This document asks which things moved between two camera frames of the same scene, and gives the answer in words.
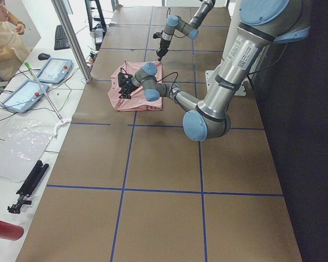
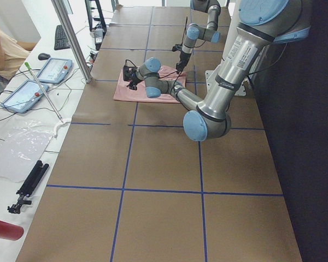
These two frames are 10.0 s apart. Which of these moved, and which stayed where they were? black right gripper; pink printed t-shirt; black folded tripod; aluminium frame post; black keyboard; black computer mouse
Moved: pink printed t-shirt; black right gripper
Stayed: black keyboard; aluminium frame post; black computer mouse; black folded tripod
